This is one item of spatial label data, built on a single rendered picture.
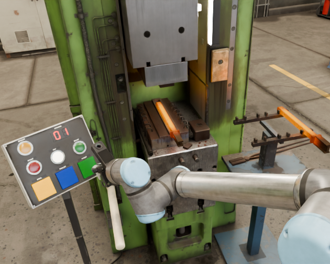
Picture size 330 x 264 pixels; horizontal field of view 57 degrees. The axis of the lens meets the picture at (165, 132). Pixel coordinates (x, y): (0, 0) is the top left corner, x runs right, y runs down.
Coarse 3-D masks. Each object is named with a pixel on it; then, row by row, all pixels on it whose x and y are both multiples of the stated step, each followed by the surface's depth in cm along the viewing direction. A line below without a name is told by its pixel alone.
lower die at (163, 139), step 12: (144, 108) 183; (156, 108) 179; (168, 108) 179; (156, 120) 168; (180, 120) 166; (156, 132) 160; (168, 132) 157; (180, 132) 157; (156, 144) 156; (168, 144) 158
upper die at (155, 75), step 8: (168, 64) 136; (176, 64) 137; (184, 64) 138; (144, 72) 136; (152, 72) 136; (160, 72) 137; (168, 72) 138; (176, 72) 139; (184, 72) 140; (144, 80) 140; (152, 80) 138; (160, 80) 139; (168, 80) 140; (176, 80) 141; (184, 80) 142
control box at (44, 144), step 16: (48, 128) 126; (80, 128) 133; (16, 144) 120; (32, 144) 123; (48, 144) 126; (64, 144) 129; (16, 160) 119; (32, 160) 122; (48, 160) 125; (64, 160) 129; (80, 160) 132; (96, 160) 136; (16, 176) 120; (32, 176) 122; (48, 176) 125; (80, 176) 132; (96, 176) 135; (32, 192) 121; (64, 192) 128; (32, 208) 121
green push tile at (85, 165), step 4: (92, 156) 134; (84, 160) 132; (88, 160) 133; (92, 160) 134; (80, 164) 131; (84, 164) 132; (88, 164) 133; (92, 164) 134; (80, 168) 131; (84, 168) 132; (88, 168) 133; (84, 172) 132; (88, 172) 133; (92, 172) 134; (84, 176) 132; (88, 176) 133
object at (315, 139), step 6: (282, 108) 163; (282, 114) 161; (288, 114) 158; (294, 120) 152; (300, 126) 147; (306, 126) 147; (306, 132) 143; (312, 132) 142; (312, 138) 138; (318, 138) 136; (324, 138) 136; (318, 144) 137; (324, 144) 133; (324, 150) 134
